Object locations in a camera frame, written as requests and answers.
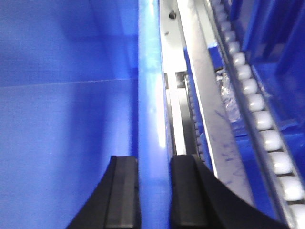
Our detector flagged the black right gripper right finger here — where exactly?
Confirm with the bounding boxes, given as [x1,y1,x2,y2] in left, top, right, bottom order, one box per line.
[170,155,288,229]

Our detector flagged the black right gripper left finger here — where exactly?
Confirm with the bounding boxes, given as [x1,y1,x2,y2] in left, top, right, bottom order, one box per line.
[67,156,141,229]

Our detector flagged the blue bin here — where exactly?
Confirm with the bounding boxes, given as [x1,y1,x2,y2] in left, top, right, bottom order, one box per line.
[0,0,171,229]
[207,0,305,222]

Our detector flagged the white roller track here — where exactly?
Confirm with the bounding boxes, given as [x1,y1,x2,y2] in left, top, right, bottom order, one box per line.
[209,0,305,229]

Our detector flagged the clear plastic bag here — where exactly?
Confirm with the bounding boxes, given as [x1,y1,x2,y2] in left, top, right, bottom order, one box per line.
[216,68,243,132]

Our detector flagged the steel divider rail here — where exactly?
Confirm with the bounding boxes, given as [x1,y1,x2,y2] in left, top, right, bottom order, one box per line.
[177,0,254,206]

